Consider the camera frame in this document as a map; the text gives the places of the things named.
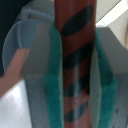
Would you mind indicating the grey pot on stove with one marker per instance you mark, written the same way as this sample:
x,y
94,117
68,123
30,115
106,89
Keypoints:
x,y
21,35

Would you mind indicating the brown toy sausage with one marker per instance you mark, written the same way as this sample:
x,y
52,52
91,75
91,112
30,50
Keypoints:
x,y
75,20

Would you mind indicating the gripper right finger with green pad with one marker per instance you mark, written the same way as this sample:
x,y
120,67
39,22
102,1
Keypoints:
x,y
108,82

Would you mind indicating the gripper left finger with green pad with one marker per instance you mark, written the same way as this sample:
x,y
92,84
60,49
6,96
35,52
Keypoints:
x,y
43,75

